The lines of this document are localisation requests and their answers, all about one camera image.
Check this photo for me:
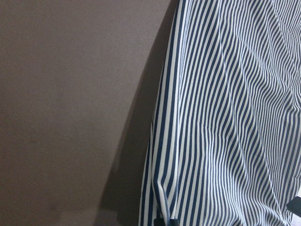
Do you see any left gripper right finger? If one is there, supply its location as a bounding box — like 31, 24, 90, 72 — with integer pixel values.
168, 219, 179, 226

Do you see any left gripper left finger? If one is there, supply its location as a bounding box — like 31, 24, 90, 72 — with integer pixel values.
154, 218, 165, 226

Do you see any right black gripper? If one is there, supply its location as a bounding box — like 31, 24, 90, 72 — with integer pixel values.
286, 196, 301, 216

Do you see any navy white striped polo shirt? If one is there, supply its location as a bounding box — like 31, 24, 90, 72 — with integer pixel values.
138, 0, 301, 226

